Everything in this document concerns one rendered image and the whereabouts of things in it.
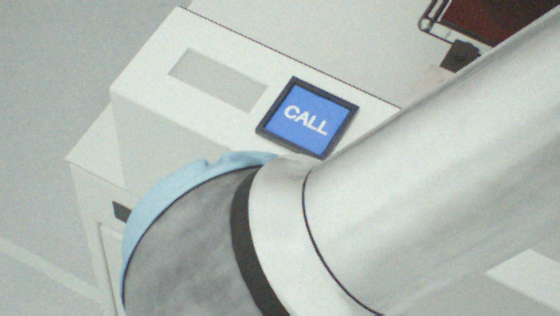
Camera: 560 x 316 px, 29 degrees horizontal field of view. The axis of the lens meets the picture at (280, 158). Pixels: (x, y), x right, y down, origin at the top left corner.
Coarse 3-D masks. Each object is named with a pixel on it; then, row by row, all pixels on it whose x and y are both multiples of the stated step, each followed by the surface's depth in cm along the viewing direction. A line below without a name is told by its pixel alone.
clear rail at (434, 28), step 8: (424, 24) 92; (432, 24) 92; (440, 24) 92; (424, 32) 92; (432, 32) 92; (440, 32) 91; (448, 32) 91; (456, 32) 91; (448, 40) 91; (464, 40) 91; (472, 40) 91; (480, 40) 91; (480, 48) 91; (488, 48) 90; (480, 56) 91
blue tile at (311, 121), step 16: (288, 96) 79; (304, 96) 79; (320, 96) 79; (288, 112) 79; (304, 112) 79; (320, 112) 79; (336, 112) 79; (272, 128) 78; (288, 128) 78; (304, 128) 78; (320, 128) 78; (336, 128) 78; (304, 144) 77; (320, 144) 77
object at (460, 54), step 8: (456, 40) 90; (456, 48) 90; (464, 48) 90; (472, 48) 90; (448, 56) 89; (456, 56) 89; (464, 56) 89; (472, 56) 90; (440, 64) 89; (448, 64) 89; (456, 64) 89; (464, 64) 89; (456, 72) 89
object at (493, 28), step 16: (464, 0) 94; (480, 0) 94; (496, 0) 94; (512, 0) 94; (528, 0) 94; (544, 0) 94; (448, 16) 93; (464, 16) 93; (480, 16) 93; (496, 16) 93; (512, 16) 93; (528, 16) 93; (464, 32) 92; (480, 32) 92; (496, 32) 92; (512, 32) 92
